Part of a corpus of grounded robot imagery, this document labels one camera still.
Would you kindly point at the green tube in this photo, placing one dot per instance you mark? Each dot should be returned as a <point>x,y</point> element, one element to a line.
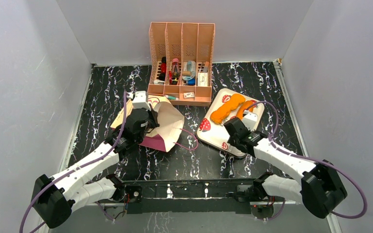
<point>170,97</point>

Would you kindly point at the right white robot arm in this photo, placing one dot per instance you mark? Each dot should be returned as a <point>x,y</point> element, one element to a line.
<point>316,185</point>

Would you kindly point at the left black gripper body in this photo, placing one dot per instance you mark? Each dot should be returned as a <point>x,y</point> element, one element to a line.
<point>152,124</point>

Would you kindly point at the pink and cream paper bag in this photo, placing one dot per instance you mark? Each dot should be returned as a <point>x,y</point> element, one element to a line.
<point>170,124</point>

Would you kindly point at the small white card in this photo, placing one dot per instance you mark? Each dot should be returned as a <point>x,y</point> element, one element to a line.
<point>188,95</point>

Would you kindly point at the red black bottle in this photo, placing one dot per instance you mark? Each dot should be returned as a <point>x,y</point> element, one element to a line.
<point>162,69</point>

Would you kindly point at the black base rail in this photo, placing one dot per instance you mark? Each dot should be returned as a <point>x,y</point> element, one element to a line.
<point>180,196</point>

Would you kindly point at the long twisted orange bread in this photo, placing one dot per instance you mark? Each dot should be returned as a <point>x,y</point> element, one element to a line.
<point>224,111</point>

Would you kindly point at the pink desk organizer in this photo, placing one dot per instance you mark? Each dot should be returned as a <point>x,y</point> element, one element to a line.
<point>185,41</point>

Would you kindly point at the white small box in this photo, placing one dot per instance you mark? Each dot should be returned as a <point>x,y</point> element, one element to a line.
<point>202,79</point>

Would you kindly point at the orange baguette bread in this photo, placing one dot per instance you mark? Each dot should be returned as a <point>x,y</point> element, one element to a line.
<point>248,105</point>

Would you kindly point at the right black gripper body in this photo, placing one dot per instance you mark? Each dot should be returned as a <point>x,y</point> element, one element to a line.
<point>235,127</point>

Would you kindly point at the pink capped bottle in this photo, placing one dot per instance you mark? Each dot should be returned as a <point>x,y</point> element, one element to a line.
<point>175,71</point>

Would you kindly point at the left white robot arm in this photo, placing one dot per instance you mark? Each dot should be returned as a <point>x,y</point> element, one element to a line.
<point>55,198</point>

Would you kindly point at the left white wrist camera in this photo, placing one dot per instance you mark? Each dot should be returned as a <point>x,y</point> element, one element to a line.
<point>140,100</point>

